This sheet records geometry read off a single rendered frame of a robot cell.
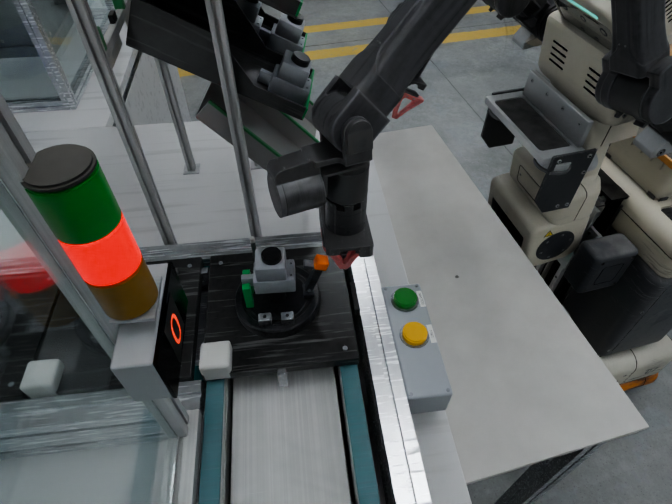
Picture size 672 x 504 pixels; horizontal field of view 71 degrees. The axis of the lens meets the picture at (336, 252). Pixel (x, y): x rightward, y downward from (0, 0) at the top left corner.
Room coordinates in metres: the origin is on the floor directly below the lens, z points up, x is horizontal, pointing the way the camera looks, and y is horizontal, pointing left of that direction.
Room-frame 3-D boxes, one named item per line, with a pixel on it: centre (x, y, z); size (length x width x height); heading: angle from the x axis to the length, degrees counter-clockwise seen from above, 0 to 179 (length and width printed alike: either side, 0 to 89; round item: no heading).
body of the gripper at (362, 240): (0.47, -0.01, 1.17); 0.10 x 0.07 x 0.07; 7
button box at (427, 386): (0.40, -0.13, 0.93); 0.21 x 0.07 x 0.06; 7
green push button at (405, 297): (0.47, -0.12, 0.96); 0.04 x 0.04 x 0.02
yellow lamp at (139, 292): (0.26, 0.19, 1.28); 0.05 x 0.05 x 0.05
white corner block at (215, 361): (0.35, 0.18, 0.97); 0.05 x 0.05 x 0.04; 7
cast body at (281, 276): (0.46, 0.11, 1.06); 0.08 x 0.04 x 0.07; 95
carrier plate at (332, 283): (0.46, 0.10, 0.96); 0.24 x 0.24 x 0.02; 7
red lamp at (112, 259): (0.26, 0.19, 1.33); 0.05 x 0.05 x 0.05
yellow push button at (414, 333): (0.40, -0.13, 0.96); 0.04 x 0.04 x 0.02
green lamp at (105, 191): (0.26, 0.19, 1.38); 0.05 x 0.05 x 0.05
